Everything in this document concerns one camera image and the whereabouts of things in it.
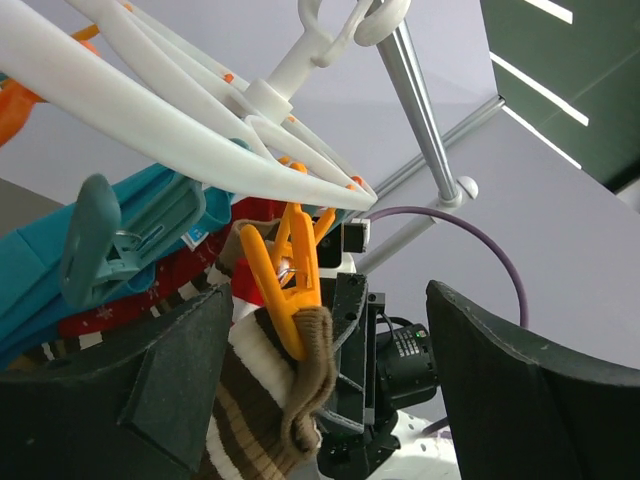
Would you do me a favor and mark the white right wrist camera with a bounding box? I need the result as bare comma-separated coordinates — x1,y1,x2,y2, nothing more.
316,218,371,278

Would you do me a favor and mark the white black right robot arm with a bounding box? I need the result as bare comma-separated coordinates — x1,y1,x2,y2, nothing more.
316,273,460,479

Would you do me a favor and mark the silver clothes rack rail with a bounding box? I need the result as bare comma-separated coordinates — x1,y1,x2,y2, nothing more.
377,20,463,208

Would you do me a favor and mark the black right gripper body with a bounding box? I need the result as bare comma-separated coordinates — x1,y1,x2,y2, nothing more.
317,273,438,478

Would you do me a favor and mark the teal clothes peg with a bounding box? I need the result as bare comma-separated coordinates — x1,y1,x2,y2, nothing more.
59,174,206,309

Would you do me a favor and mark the white round clip hanger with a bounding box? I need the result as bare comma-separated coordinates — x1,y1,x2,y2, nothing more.
1,1,409,211

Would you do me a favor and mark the red snowflake sock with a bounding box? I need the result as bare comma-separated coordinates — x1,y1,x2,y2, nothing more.
57,198,285,339

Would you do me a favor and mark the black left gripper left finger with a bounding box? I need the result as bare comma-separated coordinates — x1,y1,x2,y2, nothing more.
1,285,233,479

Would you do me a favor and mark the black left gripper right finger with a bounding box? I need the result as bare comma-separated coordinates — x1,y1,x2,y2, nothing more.
426,281,639,479

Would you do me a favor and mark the grey rack right post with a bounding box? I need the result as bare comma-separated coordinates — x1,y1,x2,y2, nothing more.
355,204,456,275

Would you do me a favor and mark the orange clothes peg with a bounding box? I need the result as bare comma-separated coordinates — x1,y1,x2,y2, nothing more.
239,203,335,361

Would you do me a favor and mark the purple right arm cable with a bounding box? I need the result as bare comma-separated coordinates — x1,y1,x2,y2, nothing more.
364,205,531,436

